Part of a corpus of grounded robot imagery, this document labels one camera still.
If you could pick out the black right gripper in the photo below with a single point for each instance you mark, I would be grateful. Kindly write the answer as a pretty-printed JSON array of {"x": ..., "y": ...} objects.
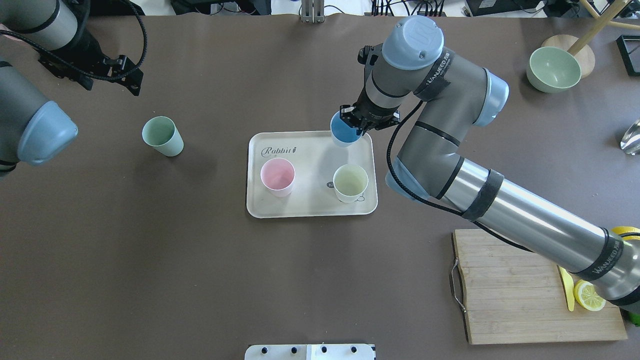
[{"x": 371, "y": 109}]

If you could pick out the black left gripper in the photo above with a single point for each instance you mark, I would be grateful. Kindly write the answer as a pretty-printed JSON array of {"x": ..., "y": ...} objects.
[{"x": 86, "y": 53}]

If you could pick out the blue cup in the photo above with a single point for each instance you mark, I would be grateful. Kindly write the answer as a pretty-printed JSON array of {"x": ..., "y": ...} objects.
[{"x": 342, "y": 134}]

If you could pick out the pale yellow cup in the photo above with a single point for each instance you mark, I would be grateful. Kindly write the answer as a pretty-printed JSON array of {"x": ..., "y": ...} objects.
[{"x": 350, "y": 181}]

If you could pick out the green cup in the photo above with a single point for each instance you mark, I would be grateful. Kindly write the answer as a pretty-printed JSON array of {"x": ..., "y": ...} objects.
[{"x": 162, "y": 135}]

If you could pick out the pink cup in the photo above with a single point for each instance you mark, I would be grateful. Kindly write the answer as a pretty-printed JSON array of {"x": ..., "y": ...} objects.
[{"x": 278, "y": 176}]

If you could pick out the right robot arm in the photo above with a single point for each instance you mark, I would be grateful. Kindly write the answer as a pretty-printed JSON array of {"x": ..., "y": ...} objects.
[{"x": 455, "y": 94}]

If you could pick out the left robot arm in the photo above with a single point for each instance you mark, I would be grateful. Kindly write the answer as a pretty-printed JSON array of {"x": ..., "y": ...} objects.
[{"x": 33, "y": 128}]

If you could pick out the cream rectangular rabbit tray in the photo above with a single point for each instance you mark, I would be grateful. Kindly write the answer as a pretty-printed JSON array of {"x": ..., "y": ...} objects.
[{"x": 315, "y": 158}]

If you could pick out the green bowl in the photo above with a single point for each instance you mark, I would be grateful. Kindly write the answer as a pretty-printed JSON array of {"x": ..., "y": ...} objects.
[{"x": 552, "y": 70}]

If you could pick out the wooden cutting board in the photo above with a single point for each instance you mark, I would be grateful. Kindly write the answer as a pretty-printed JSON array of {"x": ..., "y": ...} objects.
[{"x": 512, "y": 296}]

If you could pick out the wooden stand with pole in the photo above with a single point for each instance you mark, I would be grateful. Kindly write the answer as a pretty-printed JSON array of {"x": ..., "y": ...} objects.
[{"x": 579, "y": 47}]

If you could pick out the yellow plastic knife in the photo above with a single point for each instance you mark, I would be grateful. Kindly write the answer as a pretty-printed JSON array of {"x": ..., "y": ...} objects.
[{"x": 568, "y": 287}]

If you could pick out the clear glass object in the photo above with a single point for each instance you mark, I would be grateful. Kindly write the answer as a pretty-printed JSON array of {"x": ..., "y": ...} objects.
[{"x": 630, "y": 141}]

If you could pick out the upper whole lemon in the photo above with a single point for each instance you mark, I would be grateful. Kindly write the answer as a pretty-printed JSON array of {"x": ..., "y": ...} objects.
[{"x": 627, "y": 233}]

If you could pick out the upper lemon slice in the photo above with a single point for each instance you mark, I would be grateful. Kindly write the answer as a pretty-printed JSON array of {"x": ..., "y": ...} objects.
[{"x": 586, "y": 296}]

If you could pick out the green lime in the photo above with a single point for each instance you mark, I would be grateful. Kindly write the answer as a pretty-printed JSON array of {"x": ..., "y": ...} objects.
[{"x": 633, "y": 318}]

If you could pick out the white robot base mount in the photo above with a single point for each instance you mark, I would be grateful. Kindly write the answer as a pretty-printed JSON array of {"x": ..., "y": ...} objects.
[{"x": 322, "y": 351}]

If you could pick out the black frame object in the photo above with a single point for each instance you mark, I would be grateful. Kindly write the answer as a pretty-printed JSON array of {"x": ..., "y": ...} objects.
[{"x": 628, "y": 46}]

